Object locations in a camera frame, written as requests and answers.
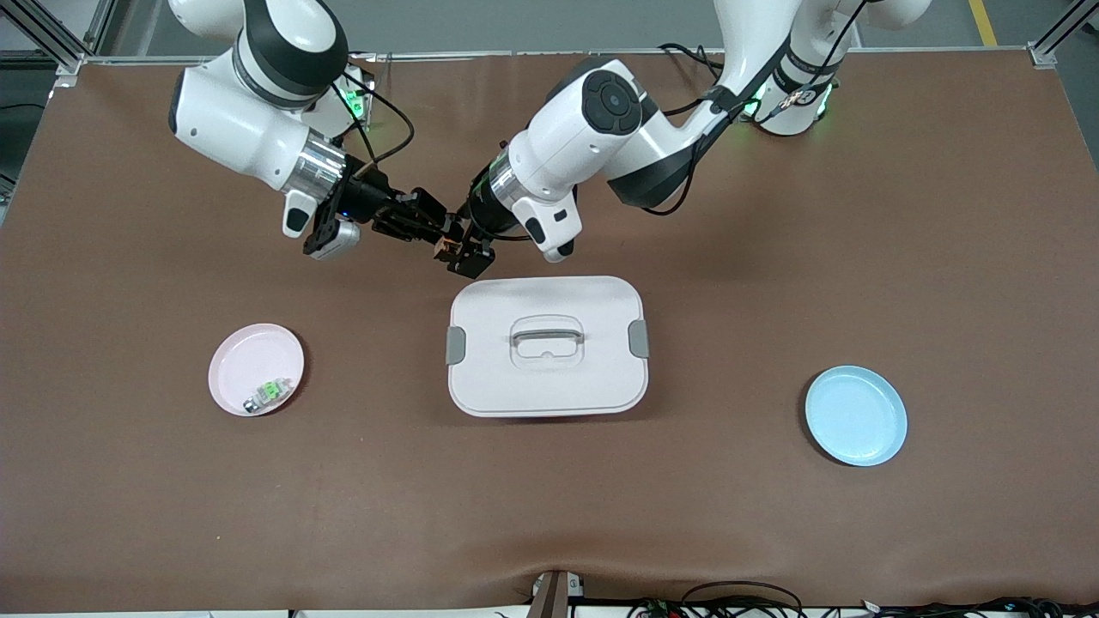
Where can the pink round plate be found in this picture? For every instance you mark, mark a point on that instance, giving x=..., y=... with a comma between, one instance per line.
x=249, y=360

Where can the metal bracket at table edge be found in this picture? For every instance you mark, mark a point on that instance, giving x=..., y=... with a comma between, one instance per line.
x=554, y=596

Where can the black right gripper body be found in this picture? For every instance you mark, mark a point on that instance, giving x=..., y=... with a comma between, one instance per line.
x=367, y=200

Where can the green switch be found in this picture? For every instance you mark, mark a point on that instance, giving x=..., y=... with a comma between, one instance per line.
x=268, y=393

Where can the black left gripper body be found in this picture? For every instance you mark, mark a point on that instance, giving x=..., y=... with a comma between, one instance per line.
x=477, y=221

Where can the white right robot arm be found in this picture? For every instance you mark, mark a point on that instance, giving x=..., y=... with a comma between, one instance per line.
x=240, y=129

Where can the orange black switch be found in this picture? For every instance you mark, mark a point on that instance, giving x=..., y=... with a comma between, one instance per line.
x=445, y=249

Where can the aluminium frame profile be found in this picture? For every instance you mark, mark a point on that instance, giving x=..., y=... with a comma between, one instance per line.
x=69, y=62
x=1046, y=54

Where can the blue round plate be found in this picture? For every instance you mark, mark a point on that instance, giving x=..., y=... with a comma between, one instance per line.
x=859, y=421

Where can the brown table mat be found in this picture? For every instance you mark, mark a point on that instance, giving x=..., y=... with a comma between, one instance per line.
x=773, y=532

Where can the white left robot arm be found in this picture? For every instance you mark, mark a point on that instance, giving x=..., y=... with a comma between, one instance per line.
x=584, y=129

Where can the silver table edge rail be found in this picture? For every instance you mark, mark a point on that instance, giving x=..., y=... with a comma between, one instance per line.
x=446, y=55

